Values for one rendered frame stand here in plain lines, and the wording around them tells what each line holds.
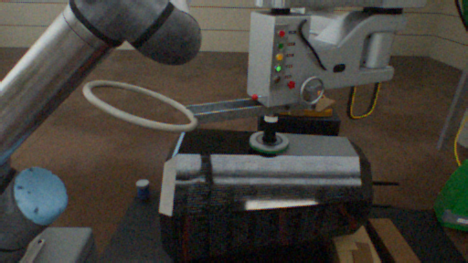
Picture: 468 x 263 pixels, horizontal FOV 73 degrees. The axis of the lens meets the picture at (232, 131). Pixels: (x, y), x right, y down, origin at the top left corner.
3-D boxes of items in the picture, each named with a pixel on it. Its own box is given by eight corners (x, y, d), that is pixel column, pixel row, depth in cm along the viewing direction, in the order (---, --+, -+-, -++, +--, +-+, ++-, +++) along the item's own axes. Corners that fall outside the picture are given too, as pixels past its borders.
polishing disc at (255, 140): (271, 130, 191) (271, 128, 190) (296, 144, 175) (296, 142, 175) (242, 138, 179) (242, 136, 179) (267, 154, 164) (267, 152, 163)
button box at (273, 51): (280, 85, 152) (286, 23, 139) (283, 87, 150) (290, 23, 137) (266, 87, 149) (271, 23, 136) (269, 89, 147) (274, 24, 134)
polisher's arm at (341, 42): (363, 88, 207) (380, 7, 186) (392, 99, 189) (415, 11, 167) (265, 102, 178) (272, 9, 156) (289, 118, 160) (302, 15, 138)
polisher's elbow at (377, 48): (345, 61, 191) (352, 27, 182) (369, 59, 198) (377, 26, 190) (370, 69, 175) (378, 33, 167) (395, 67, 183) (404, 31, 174)
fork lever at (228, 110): (297, 98, 186) (298, 89, 184) (318, 110, 171) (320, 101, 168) (183, 112, 158) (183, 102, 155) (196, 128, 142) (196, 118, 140)
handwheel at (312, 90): (311, 98, 168) (315, 69, 162) (324, 104, 160) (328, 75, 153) (287, 101, 162) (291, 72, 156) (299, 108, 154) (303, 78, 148)
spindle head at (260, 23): (300, 90, 186) (310, 9, 167) (324, 103, 169) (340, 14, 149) (245, 99, 172) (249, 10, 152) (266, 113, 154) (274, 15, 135)
